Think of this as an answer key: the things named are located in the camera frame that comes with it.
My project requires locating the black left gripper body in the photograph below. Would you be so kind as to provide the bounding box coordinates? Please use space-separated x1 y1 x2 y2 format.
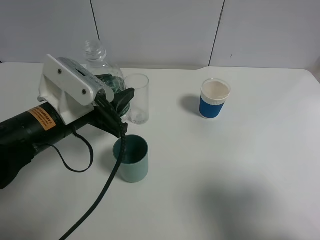
74 97 128 138

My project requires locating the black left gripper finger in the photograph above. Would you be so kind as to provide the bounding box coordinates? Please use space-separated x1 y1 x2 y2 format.
95 73 113 83
111 88 135 117

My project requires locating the clear plastic bottle green label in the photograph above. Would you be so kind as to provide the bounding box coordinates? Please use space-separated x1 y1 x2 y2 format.
83 39 131 123

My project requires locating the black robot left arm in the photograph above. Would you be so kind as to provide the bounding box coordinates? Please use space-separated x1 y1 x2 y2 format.
0 74 135 189

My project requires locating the green plastic cup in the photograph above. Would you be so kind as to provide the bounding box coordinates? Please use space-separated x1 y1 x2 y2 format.
110 134 149 183

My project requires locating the blue and white cup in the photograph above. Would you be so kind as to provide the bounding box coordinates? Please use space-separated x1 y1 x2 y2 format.
199 78 231 119

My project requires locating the tall clear drinking glass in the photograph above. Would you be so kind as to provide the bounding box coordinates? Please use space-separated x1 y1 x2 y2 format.
124 73 150 125

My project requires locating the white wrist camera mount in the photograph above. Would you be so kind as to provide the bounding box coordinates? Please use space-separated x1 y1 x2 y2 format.
38 54 115 125

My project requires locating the black camera cable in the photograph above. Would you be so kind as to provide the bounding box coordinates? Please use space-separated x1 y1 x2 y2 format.
34 96 129 240

